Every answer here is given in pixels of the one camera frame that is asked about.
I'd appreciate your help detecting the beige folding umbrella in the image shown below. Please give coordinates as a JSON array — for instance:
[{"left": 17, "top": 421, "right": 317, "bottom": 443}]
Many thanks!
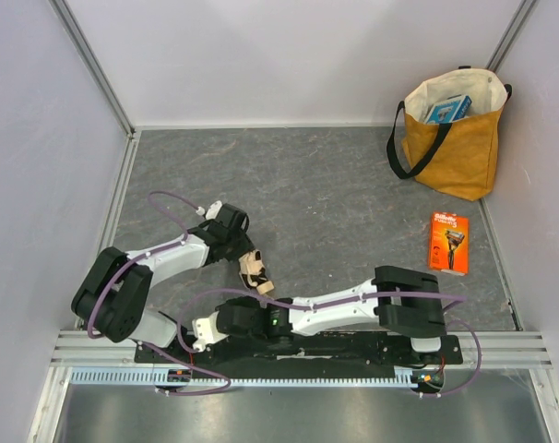
[{"left": 239, "top": 249, "right": 275, "bottom": 297}]

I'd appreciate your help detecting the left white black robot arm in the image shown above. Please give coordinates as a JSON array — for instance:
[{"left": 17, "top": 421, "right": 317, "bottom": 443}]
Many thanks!
[{"left": 71, "top": 201, "right": 255, "bottom": 348}]

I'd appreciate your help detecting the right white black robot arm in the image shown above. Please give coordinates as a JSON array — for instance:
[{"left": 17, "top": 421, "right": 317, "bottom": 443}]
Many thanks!
[{"left": 205, "top": 266, "right": 446, "bottom": 366}]

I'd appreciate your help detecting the orange razor package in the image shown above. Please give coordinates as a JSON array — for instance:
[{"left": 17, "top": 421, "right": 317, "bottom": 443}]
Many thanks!
[{"left": 427, "top": 211, "right": 470, "bottom": 275}]

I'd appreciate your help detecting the mustard tote bag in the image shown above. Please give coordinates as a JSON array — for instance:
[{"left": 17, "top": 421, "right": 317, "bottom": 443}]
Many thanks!
[{"left": 386, "top": 66, "right": 513, "bottom": 201}]

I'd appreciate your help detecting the blue razor box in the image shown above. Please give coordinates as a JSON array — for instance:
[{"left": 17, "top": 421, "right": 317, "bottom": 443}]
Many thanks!
[{"left": 423, "top": 94, "right": 472, "bottom": 125}]

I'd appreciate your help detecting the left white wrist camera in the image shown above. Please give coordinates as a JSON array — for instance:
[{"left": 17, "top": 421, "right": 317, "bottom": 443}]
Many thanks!
[{"left": 195, "top": 200, "right": 223, "bottom": 221}]

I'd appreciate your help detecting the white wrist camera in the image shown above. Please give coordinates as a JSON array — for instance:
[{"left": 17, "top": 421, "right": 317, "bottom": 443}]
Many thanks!
[
  {"left": 192, "top": 311, "right": 228, "bottom": 353},
  {"left": 195, "top": 200, "right": 223, "bottom": 221}
]

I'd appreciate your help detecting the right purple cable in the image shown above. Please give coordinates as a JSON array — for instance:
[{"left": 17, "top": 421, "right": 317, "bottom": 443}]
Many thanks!
[{"left": 175, "top": 288, "right": 483, "bottom": 401}]

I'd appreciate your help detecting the purple cable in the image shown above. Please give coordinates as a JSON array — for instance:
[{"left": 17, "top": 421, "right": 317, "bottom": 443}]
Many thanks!
[
  {"left": 175, "top": 288, "right": 483, "bottom": 401},
  {"left": 88, "top": 191, "right": 232, "bottom": 398}
]

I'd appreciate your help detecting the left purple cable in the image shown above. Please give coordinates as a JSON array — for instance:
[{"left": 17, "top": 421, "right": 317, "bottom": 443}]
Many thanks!
[{"left": 88, "top": 191, "right": 232, "bottom": 398}]

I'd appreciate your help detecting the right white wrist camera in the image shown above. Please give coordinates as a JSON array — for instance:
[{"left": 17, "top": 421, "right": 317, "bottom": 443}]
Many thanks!
[{"left": 192, "top": 311, "right": 228, "bottom": 353}]

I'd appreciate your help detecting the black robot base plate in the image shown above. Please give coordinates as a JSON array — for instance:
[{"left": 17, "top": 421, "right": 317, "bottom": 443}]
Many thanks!
[{"left": 164, "top": 331, "right": 463, "bottom": 378}]

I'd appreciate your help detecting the white slotted cable duct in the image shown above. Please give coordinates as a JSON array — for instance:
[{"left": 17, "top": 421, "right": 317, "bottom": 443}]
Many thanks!
[{"left": 70, "top": 366, "right": 443, "bottom": 389}]

